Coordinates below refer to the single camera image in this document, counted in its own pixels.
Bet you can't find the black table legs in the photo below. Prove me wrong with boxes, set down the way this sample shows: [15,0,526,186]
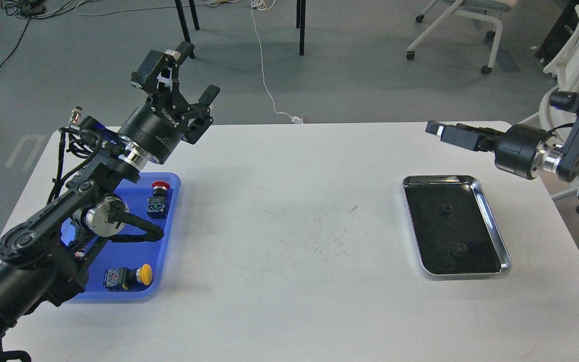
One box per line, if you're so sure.
[174,1,307,56]

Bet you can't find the red push button switch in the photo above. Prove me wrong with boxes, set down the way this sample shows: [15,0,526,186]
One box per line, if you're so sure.
[147,180,170,219]

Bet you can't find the white floor cable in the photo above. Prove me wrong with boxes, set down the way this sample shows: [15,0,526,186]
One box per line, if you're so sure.
[74,0,304,124]

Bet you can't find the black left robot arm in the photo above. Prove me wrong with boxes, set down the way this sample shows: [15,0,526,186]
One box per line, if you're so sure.
[0,41,219,361]

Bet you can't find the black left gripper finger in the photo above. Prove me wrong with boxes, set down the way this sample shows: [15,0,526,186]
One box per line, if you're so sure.
[131,42,196,116]
[179,84,220,144]

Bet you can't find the white office chair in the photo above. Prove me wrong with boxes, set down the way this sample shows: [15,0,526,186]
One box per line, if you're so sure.
[406,0,512,74]

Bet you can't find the silver metal tray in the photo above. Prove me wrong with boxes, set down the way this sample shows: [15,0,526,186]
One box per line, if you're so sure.
[402,175,512,279]

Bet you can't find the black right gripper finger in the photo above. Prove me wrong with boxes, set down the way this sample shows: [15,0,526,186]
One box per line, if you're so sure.
[475,127,505,141]
[425,121,494,152]

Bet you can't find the yellow push button switch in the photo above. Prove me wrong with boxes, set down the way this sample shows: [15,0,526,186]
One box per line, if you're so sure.
[103,263,153,291]

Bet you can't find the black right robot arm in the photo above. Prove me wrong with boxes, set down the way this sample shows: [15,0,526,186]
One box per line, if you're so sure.
[426,90,579,213]

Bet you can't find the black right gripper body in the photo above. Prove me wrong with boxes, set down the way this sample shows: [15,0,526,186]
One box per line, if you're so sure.
[494,124,551,179]

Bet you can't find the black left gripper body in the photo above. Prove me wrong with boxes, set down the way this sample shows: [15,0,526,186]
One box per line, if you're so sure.
[119,104,197,164]

